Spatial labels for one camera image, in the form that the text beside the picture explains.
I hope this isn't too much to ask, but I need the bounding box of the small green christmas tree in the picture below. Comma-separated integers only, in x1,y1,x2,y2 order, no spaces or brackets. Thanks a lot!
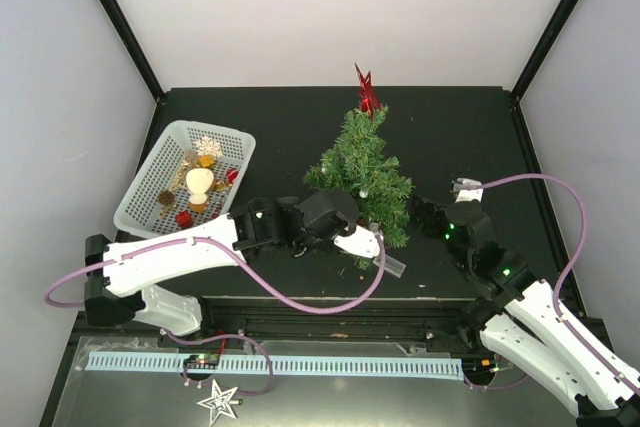
303,105,413,249

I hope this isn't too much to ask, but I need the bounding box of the red glitter star ornament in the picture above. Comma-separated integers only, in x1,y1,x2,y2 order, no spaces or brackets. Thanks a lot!
354,63,381,119

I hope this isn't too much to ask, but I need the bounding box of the gold foil gift box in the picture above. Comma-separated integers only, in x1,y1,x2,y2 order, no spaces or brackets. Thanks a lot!
198,155,215,169

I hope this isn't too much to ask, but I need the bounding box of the white plastic basket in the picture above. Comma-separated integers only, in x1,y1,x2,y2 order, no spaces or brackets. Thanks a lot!
114,121,256,238

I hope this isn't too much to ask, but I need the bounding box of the silver star topper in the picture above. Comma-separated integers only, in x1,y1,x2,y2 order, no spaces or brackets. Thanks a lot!
196,380,242,427

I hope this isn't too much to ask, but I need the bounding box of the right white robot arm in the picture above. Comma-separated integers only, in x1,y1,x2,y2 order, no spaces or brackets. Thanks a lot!
410,196,639,426

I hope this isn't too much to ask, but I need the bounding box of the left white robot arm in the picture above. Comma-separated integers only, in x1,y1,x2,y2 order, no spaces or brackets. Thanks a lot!
84,190,379,346

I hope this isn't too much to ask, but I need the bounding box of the clear plastic battery box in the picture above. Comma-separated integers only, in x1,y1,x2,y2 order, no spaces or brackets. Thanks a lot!
373,254,406,278

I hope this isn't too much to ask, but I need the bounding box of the white snowflake ornament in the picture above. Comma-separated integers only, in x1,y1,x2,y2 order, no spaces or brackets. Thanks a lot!
194,136,224,159

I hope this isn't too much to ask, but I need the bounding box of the red gift box ornament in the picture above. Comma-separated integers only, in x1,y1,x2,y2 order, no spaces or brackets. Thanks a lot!
175,210,194,230

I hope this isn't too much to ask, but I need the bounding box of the brown pine cone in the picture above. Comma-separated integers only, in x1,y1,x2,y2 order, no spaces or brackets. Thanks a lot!
157,190,175,207

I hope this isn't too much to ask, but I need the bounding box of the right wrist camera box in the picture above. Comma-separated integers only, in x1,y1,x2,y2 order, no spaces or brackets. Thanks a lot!
452,178,484,203

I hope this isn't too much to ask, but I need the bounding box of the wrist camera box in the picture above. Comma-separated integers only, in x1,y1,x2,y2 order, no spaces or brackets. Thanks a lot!
452,178,484,203
333,226,381,259

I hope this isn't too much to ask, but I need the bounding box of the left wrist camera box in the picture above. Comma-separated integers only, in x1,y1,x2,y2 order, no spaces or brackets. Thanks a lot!
333,226,381,259

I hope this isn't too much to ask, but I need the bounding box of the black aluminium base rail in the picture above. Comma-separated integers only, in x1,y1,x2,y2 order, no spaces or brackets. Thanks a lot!
204,297,471,343

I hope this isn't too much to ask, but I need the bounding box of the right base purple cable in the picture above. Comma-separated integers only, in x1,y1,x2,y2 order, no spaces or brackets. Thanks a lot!
462,371,531,392

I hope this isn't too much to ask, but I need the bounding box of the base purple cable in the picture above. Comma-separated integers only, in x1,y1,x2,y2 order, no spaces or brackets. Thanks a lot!
164,329,275,397
462,371,531,392

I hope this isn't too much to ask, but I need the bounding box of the light blue slotted cable duct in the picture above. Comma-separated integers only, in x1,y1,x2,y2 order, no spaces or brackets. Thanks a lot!
85,352,464,381

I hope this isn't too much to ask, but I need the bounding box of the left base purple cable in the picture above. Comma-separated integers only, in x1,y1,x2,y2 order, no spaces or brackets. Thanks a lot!
164,329,275,397

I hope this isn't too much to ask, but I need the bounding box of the right black frame post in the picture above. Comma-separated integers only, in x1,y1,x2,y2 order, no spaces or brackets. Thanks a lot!
511,0,580,102

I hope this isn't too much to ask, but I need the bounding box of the black frame post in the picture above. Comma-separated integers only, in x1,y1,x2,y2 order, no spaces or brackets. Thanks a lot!
98,0,165,101
511,0,580,102

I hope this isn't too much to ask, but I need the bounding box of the left black frame post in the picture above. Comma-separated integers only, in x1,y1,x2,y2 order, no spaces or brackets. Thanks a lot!
98,0,165,101

